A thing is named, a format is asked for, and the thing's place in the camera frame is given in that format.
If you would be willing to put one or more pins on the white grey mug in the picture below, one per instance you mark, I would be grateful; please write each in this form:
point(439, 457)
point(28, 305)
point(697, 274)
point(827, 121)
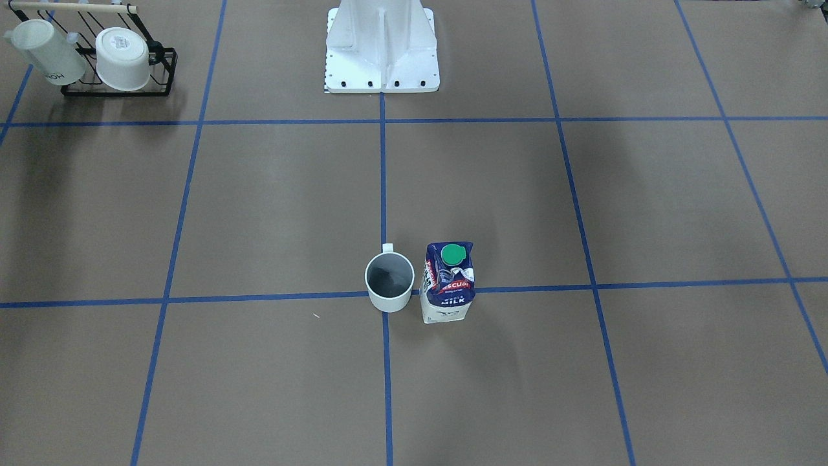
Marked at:
point(389, 278)

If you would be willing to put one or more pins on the white mug on rack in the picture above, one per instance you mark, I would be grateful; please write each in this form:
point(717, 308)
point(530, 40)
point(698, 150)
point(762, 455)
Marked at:
point(122, 59)

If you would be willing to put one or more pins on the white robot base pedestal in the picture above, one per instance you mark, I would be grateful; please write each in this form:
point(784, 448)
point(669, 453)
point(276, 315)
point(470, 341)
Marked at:
point(381, 47)

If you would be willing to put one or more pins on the blue white milk carton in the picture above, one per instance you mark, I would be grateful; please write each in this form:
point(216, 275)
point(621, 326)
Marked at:
point(447, 289)

